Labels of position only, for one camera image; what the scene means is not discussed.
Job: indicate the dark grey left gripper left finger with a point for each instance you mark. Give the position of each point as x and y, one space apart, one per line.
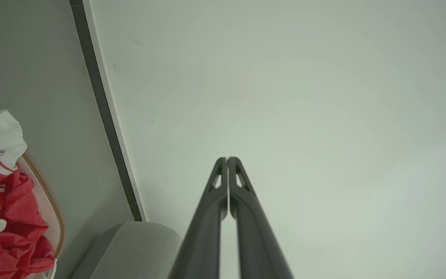
203 240

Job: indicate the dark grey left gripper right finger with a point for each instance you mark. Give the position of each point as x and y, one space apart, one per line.
258 244

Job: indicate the red mesh shorts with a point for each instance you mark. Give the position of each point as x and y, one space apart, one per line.
10 255

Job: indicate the red and white jersey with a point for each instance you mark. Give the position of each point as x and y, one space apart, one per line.
10 201

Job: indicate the white laundry basket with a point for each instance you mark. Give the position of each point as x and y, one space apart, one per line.
50 221

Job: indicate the grey fabric ottoman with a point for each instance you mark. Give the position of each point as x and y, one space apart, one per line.
130 252

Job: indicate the dark grey baseboard strip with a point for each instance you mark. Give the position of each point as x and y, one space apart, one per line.
103 112

